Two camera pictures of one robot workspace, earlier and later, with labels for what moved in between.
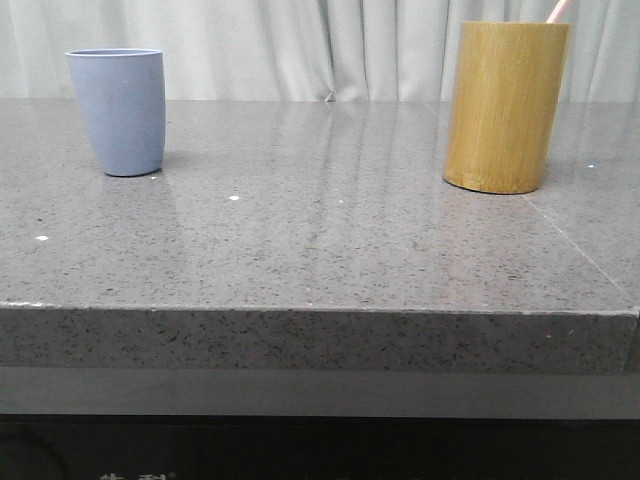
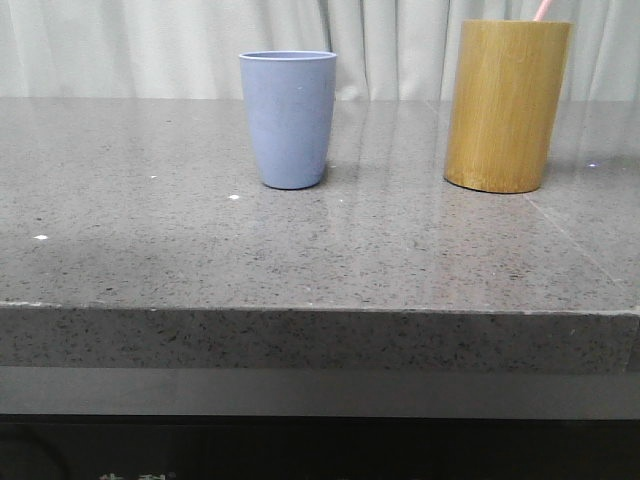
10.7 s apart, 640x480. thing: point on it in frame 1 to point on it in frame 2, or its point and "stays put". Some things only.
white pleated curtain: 304,50 stays put
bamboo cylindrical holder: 504,101 stays put
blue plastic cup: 120,93 to 291,100
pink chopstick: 557,13 to 541,12
